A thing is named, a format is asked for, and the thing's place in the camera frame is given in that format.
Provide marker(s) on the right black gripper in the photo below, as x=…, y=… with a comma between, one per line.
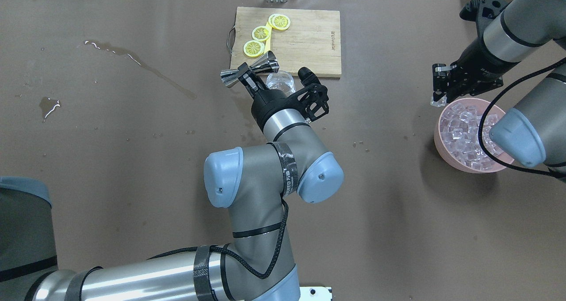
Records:
x=476, y=61

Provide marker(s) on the steel double jigger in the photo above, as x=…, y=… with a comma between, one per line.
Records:
x=266, y=63

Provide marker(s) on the clear wine glass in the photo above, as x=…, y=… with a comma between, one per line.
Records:
x=281, y=80

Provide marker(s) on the lemon slice near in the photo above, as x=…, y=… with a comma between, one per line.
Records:
x=253, y=48

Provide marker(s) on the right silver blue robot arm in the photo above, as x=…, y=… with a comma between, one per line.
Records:
x=533, y=131

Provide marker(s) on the lemon slice middle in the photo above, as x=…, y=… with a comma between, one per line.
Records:
x=259, y=33

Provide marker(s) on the bamboo cutting board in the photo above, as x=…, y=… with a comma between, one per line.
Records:
x=313, y=39

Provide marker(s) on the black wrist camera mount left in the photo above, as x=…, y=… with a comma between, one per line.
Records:
x=312, y=100

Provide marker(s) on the lemon slice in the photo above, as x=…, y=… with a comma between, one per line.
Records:
x=279, y=21
x=259, y=33
x=253, y=48

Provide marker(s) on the clear ice cube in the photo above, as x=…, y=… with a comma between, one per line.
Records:
x=441, y=102

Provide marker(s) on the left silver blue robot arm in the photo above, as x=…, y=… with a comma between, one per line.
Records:
x=163, y=204

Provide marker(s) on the lemon slice far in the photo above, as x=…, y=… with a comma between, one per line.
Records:
x=279, y=21

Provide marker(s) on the pink bowl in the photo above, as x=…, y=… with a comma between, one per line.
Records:
x=456, y=137

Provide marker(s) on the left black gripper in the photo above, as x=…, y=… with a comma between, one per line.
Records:
x=269, y=105

